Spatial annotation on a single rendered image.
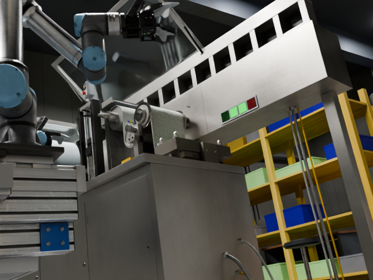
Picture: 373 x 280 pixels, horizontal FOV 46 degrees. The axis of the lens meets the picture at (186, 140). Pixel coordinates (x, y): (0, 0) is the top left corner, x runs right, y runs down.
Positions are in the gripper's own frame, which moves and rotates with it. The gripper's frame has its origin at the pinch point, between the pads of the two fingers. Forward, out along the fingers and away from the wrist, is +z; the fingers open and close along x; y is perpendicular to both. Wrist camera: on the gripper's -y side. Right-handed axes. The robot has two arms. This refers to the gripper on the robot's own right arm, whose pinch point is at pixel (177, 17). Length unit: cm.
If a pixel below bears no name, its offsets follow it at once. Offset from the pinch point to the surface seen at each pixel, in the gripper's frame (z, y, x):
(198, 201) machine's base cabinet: 11, 45, -68
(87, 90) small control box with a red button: -36, -58, -125
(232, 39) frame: 45, -45, -66
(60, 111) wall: -85, -231, -423
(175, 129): 10, -6, -93
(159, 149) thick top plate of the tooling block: -2, 13, -77
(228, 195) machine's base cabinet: 28, 39, -80
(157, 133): -1, -1, -86
